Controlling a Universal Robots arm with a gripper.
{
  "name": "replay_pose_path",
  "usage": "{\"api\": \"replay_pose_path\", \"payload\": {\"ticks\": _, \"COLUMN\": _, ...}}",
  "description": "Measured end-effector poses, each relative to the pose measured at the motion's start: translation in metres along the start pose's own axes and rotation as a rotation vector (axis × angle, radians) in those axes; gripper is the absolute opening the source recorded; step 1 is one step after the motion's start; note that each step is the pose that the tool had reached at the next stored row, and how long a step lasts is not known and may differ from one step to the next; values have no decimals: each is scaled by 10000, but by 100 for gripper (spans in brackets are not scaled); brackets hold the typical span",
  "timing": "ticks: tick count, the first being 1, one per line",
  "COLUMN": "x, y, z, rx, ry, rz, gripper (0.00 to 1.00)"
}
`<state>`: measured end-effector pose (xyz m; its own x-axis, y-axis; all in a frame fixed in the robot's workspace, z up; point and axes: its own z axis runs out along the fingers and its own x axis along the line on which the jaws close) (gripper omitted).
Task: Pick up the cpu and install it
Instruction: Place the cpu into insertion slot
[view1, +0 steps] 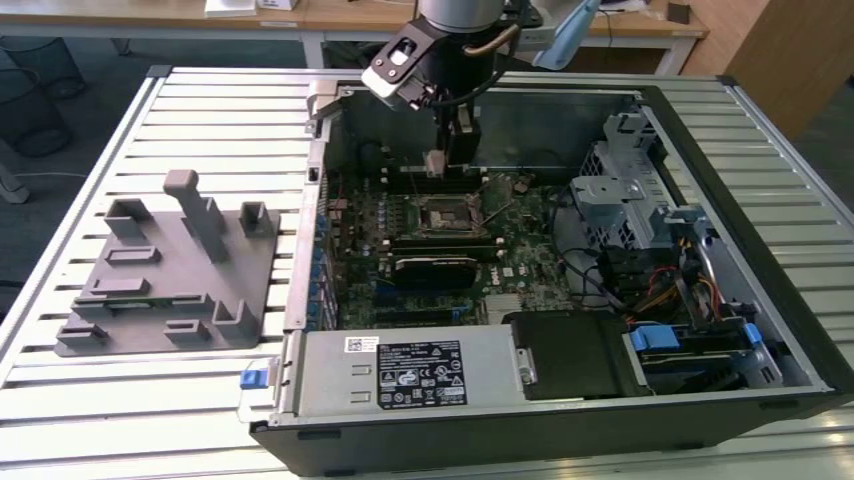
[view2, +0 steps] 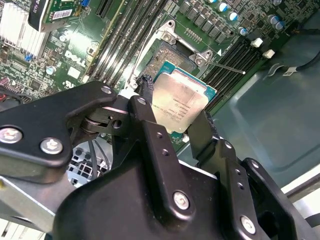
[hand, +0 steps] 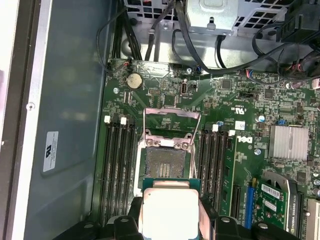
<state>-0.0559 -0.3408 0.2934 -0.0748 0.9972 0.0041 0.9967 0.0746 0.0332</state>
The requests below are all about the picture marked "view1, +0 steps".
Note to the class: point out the green RAM stick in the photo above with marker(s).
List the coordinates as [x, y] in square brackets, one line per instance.
[176, 302]

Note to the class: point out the green motherboard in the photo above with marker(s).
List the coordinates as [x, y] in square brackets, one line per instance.
[534, 280]

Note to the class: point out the black drive box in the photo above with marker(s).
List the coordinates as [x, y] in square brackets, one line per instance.
[574, 355]

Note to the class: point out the small black desk object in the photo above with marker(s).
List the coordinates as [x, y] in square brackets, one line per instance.
[679, 12]

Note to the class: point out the blue disk carrier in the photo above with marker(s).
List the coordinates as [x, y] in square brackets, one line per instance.
[654, 340]

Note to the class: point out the thin metal locking lever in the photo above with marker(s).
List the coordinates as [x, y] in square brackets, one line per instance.
[500, 206]
[415, 184]

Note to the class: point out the silver metal drive cage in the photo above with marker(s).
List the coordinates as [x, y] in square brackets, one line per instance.
[614, 200]

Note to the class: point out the blue case latch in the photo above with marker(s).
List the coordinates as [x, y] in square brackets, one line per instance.
[254, 378]

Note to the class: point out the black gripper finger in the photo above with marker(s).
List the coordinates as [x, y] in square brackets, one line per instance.
[442, 130]
[467, 147]

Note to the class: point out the grey plastic parts rack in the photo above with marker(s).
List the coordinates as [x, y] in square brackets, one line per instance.
[173, 280]

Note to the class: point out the silver square CPU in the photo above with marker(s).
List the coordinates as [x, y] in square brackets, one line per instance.
[435, 162]

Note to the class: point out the black open PC case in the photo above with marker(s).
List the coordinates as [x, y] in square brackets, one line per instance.
[467, 445]

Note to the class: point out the CPU socket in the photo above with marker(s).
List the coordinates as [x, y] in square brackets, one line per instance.
[443, 220]

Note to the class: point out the wooden desk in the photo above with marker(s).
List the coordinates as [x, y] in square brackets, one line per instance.
[641, 30]
[267, 21]

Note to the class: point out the silver chipset heatsink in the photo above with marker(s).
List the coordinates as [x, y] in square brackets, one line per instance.
[503, 306]

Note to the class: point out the silver power supply with label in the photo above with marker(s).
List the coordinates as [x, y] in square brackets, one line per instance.
[334, 370]

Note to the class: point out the small white box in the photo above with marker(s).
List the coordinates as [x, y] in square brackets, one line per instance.
[276, 4]

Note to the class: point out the wooden cabinet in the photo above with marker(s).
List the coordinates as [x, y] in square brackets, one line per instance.
[787, 50]

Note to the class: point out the black graphics card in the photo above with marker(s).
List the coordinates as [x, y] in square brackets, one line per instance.
[434, 275]

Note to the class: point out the small blue clip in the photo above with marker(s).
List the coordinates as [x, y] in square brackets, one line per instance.
[751, 334]

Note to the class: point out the black mesh wastebasket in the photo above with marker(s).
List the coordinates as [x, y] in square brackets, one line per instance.
[40, 60]
[27, 115]

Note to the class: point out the white black-faced wrist camera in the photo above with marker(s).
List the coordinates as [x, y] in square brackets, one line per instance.
[396, 70]

